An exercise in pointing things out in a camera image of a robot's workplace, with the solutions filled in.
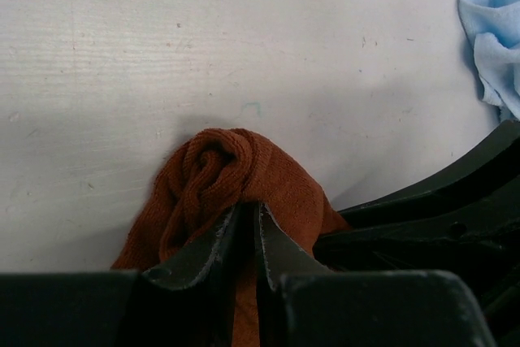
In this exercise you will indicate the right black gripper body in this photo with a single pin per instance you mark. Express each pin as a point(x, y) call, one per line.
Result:
point(463, 219)

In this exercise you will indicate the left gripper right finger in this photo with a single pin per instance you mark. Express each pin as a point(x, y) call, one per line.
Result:
point(303, 303)

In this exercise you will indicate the rust brown towel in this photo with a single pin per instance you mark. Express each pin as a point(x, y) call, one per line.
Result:
point(213, 171)

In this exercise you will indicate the light blue towel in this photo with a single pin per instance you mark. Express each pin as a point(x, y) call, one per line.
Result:
point(492, 29)

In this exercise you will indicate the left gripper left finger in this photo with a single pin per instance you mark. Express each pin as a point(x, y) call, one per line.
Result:
point(187, 300)

